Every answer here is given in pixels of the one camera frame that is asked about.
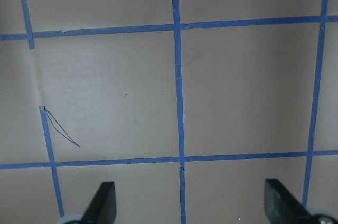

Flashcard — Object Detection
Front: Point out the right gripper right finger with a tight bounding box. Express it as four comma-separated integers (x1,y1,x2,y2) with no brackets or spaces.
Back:
264,179,314,224

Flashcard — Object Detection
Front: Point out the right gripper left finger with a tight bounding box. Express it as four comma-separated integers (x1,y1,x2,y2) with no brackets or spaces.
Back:
80,182,117,224

